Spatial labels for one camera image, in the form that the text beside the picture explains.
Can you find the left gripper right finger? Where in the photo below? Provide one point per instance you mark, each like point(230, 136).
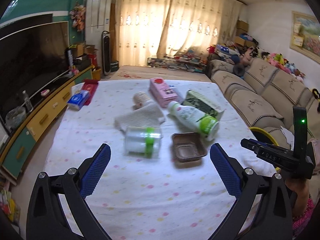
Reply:
point(262, 208)

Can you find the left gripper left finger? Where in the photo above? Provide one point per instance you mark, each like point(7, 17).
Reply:
point(46, 218)

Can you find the yellow rimmed black trash bin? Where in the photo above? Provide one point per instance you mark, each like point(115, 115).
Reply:
point(263, 136)

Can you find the green white drink bottle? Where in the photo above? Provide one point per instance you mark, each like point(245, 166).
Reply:
point(195, 119)

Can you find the brown plastic tray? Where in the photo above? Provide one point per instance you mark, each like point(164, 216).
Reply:
point(188, 147)

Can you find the clear plastic cup green band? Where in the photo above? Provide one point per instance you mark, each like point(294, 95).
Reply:
point(143, 141)

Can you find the green white carton box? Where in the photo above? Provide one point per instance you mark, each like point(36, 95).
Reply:
point(199, 101)

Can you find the white cloth towel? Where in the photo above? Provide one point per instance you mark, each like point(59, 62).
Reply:
point(149, 115)

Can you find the pink milk carton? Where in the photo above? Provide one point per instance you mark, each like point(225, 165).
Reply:
point(161, 91)

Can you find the person right hand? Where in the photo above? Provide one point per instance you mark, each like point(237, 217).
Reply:
point(301, 188)

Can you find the white papers on sofa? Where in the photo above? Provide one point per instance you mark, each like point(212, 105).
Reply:
point(290, 138)

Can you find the tv cabinet with drawers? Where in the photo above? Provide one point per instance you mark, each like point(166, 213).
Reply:
point(22, 142)

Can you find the black yellow plush toy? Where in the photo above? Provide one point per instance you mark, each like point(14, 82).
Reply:
point(316, 94)

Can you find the beige sofa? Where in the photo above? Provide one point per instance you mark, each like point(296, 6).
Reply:
point(265, 96)

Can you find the dark neck pillow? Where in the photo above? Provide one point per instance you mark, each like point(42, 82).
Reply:
point(238, 70)

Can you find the clear water bottle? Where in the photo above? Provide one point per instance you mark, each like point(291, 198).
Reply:
point(27, 101)

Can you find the white dotted tablecloth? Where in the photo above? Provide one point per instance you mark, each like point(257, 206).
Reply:
point(137, 197)

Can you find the plush toy pile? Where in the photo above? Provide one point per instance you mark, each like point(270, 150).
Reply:
point(280, 63)

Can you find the blue tissue pack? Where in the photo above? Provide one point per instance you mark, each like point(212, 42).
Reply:
point(77, 101)

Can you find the framed flower painting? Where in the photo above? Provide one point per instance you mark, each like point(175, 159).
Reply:
point(305, 35)

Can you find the floral bed mattress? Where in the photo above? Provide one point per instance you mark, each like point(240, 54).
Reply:
point(137, 72)

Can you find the red packet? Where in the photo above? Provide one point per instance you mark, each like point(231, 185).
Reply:
point(90, 86)

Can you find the book pile on floor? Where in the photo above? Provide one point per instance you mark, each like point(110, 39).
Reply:
point(187, 63)

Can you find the black flat television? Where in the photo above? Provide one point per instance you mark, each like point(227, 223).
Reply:
point(32, 56)

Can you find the black tower fan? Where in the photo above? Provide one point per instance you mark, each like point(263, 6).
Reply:
point(106, 52)

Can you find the cream window curtains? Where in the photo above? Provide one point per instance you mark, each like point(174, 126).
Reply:
point(159, 28)

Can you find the artificial flower bouquet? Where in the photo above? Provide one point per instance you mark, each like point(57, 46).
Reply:
point(77, 15)

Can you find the white air conditioner cabinet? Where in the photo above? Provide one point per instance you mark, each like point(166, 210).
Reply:
point(97, 21)

